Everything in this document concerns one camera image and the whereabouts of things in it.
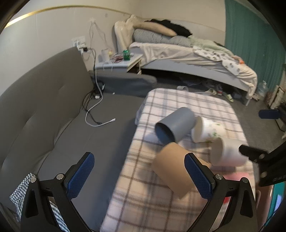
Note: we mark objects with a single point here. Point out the patterned baby mat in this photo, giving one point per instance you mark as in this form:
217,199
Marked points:
230,62

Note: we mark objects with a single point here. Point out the dark grey plastic cup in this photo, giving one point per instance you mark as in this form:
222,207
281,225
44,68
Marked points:
175,126

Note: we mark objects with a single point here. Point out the grey sofa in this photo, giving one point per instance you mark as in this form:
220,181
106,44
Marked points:
45,130

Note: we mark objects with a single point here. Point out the green slipper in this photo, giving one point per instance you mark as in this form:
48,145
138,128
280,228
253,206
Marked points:
211,92
229,97

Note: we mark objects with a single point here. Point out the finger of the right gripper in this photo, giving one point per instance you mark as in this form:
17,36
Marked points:
253,154
269,114

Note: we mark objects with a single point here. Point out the beige pillow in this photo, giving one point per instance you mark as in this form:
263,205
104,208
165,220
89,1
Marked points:
155,27

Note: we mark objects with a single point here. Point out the white plastic cup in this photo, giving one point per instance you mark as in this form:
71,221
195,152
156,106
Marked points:
225,152

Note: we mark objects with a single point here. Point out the teal curtain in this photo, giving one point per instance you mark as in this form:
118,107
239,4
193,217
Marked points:
249,37

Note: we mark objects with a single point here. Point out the blue checked cloth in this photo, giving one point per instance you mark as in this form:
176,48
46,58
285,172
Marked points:
18,197

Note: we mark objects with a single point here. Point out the white floral paper cup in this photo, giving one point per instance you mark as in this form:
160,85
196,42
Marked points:
206,130

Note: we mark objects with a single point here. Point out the black clothes pile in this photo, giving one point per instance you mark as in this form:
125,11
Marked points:
180,30

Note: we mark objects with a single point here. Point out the white nightstand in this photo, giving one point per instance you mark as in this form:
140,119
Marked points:
133,65

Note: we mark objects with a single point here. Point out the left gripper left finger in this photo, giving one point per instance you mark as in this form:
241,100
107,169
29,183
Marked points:
62,188

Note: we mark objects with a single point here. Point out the wall power socket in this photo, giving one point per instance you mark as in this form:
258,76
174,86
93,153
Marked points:
79,42

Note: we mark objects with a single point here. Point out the water bottle jug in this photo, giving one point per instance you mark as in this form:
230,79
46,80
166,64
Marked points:
262,89

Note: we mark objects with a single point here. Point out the white mug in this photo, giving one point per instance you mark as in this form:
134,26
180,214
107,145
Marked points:
105,53

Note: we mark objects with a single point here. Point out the green soda can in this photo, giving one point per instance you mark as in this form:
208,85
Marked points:
126,55

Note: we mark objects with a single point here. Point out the brown kraft paper cup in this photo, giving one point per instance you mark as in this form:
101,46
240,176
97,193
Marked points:
169,166

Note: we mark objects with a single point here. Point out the sneaker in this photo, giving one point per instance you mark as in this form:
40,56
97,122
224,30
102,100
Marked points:
219,90

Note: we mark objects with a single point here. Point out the checked pillow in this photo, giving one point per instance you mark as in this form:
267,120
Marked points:
145,36

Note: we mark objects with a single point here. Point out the plaid blanket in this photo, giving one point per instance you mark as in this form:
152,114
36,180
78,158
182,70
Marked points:
154,191

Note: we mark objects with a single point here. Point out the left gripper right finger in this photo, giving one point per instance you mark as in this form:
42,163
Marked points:
241,212

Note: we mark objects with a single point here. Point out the bed with white frame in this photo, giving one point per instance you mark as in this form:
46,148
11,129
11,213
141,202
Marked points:
181,59

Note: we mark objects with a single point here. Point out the pink faceted plastic cup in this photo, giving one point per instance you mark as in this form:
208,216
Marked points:
236,176

